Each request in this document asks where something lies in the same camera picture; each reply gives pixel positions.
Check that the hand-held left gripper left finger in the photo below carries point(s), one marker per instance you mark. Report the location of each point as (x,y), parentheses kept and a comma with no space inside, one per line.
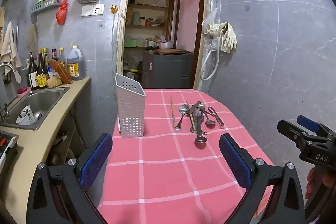
(95,158)

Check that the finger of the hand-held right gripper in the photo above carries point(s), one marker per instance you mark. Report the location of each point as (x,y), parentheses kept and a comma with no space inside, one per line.
(308,122)
(290,128)

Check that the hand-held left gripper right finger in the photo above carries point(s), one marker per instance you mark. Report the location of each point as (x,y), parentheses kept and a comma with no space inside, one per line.
(235,158)

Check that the white perforated utensil holder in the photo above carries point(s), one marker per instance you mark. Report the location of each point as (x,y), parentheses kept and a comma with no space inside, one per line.
(130,111)

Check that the wooden chopstick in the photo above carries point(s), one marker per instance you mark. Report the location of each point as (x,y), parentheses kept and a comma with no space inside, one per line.
(173,113)
(188,106)

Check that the person's right hand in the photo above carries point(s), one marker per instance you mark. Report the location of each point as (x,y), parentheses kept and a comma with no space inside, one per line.
(311,182)

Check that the dark metal tongs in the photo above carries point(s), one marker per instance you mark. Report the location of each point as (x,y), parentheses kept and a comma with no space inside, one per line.
(219,120)

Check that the metal fork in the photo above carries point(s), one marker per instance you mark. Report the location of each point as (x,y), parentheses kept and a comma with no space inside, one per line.
(198,115)

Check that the metal table knife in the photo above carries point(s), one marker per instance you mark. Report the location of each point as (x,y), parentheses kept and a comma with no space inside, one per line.
(195,106)

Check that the pink checked tablecloth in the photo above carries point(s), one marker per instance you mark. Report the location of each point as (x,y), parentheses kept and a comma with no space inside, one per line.
(162,174)

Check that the beige countertop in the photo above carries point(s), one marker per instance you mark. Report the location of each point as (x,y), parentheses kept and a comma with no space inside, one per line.
(73,92)

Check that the steel kitchen sink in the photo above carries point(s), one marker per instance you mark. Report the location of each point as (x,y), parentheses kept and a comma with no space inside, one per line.
(42,102)

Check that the white cup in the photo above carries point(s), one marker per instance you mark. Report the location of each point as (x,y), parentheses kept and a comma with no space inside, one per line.
(24,117)

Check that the brown paper bag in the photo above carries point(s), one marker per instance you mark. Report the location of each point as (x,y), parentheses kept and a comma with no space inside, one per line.
(53,81)

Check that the brown seasoning packet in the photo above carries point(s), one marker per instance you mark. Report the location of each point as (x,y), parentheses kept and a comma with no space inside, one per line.
(61,73)

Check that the large oil jug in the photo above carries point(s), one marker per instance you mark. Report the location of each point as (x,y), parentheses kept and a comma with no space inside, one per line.
(75,66)

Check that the red scrub brush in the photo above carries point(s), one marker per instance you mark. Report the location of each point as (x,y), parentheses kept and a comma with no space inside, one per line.
(24,91)

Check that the dark sauce bottle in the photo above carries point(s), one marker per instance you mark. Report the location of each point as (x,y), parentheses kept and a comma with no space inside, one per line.
(32,77)

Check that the clear yellow-cap bottle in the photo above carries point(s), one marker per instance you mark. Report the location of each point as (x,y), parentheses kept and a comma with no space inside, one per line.
(61,57)

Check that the grey cabinet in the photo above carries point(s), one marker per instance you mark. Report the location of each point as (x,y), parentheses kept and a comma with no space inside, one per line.
(168,70)

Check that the red-cap sauce bottle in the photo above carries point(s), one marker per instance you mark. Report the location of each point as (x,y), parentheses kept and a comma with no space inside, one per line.
(54,54)

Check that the yellow rubber gloves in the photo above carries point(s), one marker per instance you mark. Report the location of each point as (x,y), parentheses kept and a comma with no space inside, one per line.
(227,35)

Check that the green box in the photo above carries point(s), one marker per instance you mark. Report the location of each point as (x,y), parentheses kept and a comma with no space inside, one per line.
(130,43)

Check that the wooden cutting board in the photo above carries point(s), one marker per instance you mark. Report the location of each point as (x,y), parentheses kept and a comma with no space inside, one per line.
(170,51)

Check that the steel faucet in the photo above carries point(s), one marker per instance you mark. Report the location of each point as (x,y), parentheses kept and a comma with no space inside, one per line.
(6,65)

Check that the metal pot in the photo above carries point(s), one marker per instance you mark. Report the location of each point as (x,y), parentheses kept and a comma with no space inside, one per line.
(165,45)

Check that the hanging beige cloth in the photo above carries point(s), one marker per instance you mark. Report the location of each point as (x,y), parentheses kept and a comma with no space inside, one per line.
(32,39)

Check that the hanging beige towel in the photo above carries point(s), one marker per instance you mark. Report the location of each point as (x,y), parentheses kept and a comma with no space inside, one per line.
(9,53)

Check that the glass jar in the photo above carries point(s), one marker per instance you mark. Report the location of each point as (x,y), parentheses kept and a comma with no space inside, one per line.
(142,21)

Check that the green canister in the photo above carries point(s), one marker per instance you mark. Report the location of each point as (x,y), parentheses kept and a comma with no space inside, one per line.
(136,18)

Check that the red plastic bag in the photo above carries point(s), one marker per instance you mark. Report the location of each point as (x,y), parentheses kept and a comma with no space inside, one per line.
(61,14)

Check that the wooden shelf unit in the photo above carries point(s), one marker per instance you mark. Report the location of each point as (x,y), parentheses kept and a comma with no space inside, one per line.
(147,6)

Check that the small grey wall socket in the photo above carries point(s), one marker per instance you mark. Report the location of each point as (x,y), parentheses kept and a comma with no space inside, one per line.
(101,24)

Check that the wooden door frame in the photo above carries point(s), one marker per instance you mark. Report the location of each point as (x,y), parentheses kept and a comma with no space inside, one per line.
(123,16)

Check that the white wall switch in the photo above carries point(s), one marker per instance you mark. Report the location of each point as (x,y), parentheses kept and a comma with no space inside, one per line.
(86,10)

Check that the white wall socket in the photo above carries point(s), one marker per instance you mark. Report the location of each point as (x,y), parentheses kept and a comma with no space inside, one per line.
(98,9)

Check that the orange wall hook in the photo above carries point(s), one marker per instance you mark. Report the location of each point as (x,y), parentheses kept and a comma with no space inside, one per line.
(113,9)

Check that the metal wall rack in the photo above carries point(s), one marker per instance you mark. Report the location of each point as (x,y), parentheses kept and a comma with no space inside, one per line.
(46,6)

